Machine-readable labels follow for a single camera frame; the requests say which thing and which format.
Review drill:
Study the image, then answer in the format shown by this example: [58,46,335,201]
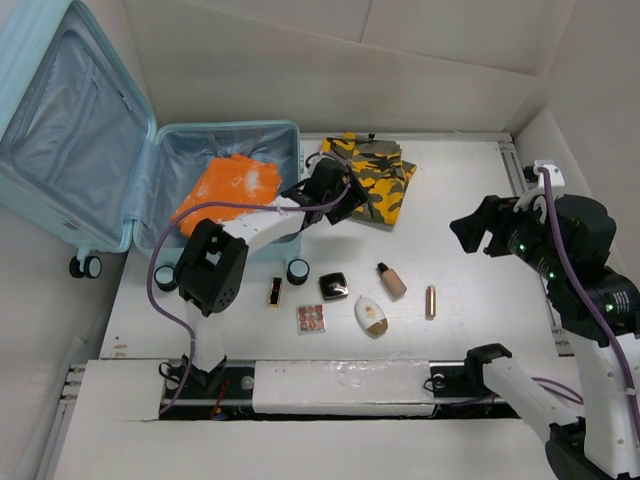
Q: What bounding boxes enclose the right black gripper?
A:
[449,190,568,280]

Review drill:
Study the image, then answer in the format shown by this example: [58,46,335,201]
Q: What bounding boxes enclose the camouflage yellow green garment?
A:
[320,132,417,228]

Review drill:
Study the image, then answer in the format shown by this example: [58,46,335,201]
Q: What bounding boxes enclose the beige foundation bottle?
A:
[377,262,407,299]

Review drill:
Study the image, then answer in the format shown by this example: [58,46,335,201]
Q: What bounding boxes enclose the orange tie-dye garment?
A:
[171,154,282,237]

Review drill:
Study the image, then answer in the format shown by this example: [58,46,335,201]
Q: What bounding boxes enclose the black square compact case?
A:
[319,272,349,301]

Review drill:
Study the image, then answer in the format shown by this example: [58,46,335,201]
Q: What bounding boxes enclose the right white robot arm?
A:
[450,195,639,479]

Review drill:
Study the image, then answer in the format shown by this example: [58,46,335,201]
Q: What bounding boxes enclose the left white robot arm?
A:
[174,156,369,317]

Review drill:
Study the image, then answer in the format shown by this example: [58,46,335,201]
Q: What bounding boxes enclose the rose gold lipstick tube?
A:
[425,285,437,320]

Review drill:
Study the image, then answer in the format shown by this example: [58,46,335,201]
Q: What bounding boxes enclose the white oval sunscreen bottle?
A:
[354,297,388,338]

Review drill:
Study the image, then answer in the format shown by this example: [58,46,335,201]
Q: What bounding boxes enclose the eyeshadow palette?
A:
[296,304,326,334]

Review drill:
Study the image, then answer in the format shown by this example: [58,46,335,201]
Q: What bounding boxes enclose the light blue open suitcase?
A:
[1,1,303,275]

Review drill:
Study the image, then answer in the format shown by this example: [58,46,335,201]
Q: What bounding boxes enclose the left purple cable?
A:
[146,152,354,415]

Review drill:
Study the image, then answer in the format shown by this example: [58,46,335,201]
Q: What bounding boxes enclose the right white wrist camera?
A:
[524,160,565,194]

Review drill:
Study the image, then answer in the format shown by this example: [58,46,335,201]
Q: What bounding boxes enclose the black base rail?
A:
[158,359,517,421]

